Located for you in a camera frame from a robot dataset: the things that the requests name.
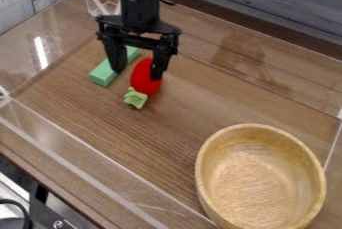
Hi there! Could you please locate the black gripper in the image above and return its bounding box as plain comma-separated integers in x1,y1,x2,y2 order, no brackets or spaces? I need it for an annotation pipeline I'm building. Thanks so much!
96,15,182,81

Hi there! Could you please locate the red plush strawberry toy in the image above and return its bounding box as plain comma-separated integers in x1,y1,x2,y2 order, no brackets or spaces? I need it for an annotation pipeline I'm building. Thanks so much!
124,58,163,109

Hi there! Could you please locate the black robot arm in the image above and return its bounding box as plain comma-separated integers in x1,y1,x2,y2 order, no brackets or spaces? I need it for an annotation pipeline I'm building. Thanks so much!
96,0,182,81

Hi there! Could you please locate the green rectangular block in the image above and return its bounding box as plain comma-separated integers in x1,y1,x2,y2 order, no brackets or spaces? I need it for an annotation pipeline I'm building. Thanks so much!
88,46,140,87

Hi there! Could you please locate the wooden bowl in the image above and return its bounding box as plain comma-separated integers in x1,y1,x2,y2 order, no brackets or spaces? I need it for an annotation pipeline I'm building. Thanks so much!
195,123,326,229

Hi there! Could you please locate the clear acrylic corner bracket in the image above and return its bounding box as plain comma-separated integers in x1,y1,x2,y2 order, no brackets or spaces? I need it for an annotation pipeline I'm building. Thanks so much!
85,0,129,28

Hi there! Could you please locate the clear acrylic tray enclosure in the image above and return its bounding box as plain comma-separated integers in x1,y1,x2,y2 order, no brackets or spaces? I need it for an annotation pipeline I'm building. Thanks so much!
0,0,342,229

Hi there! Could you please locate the black metal table frame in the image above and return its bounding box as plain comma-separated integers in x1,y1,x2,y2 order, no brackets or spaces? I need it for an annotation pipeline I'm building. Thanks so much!
0,155,97,229

